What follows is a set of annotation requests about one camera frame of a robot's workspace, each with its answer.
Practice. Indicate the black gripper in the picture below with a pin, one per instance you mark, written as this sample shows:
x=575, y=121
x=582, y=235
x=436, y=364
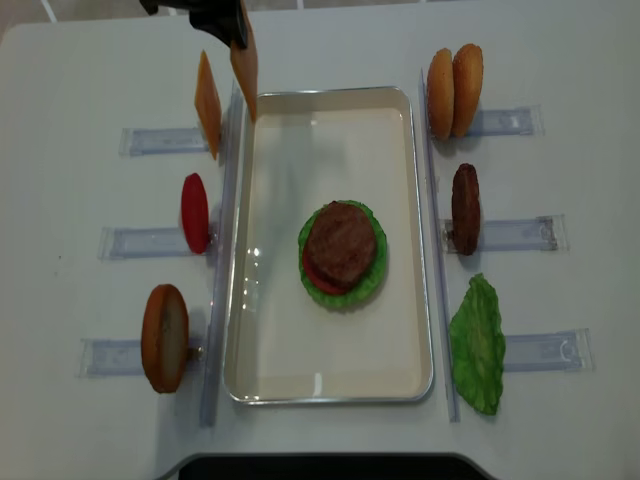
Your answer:
x=223, y=19

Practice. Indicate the orange cheese slice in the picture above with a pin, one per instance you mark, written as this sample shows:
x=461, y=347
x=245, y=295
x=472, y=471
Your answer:
x=207, y=104
x=245, y=66

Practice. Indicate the upright orange cheese slice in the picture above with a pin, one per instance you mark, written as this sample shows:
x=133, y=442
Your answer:
x=207, y=104

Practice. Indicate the clear cheese holder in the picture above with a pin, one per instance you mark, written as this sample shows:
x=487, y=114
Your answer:
x=141, y=142

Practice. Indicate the upright red tomato slice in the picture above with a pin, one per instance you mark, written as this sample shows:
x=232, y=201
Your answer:
x=195, y=214

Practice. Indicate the clear tomato holder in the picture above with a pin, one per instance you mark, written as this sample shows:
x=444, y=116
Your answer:
x=134, y=243

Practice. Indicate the meat patty in stack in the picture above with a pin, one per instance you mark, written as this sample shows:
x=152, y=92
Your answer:
x=341, y=244

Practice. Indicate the tomato slice in stack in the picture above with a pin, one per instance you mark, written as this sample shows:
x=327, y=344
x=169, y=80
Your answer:
x=318, y=282

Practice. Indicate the upright brown meat patty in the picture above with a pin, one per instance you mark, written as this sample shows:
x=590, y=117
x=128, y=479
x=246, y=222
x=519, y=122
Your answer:
x=466, y=213

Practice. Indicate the green lettuce in stack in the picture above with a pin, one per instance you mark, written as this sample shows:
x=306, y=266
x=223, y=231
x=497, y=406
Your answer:
x=368, y=284

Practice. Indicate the upright green lettuce leaf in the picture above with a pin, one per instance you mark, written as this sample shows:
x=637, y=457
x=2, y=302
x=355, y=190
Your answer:
x=478, y=347

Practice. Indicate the clear lettuce holder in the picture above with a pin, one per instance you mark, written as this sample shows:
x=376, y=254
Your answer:
x=561, y=351

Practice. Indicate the white rectangular tray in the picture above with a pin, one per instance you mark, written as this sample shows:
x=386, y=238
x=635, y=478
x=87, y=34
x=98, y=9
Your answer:
x=305, y=150

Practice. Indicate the sesame bun top upright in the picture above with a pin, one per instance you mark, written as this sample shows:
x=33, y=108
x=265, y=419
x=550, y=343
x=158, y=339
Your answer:
x=440, y=94

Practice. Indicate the upright bun slice left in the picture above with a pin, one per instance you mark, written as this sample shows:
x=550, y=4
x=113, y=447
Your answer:
x=164, y=339

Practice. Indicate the clear right bun holder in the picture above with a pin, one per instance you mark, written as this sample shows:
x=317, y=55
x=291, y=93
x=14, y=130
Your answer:
x=525, y=120

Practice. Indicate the clear bun holder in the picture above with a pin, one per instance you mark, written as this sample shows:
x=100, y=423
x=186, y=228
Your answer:
x=525, y=120
x=110, y=358

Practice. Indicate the clear left bun holder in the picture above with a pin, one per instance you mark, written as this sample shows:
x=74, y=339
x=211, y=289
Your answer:
x=110, y=358

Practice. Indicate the clear patty holder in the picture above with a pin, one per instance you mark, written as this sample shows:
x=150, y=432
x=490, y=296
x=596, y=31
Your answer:
x=542, y=233

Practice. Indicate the left clear acrylic rail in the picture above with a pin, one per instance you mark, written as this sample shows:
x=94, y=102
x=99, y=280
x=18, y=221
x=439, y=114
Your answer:
x=232, y=128

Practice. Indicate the clear acrylic rail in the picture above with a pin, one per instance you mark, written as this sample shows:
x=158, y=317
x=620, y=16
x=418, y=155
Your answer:
x=438, y=258
x=232, y=128

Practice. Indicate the right clear acrylic rail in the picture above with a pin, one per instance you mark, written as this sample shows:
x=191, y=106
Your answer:
x=438, y=258

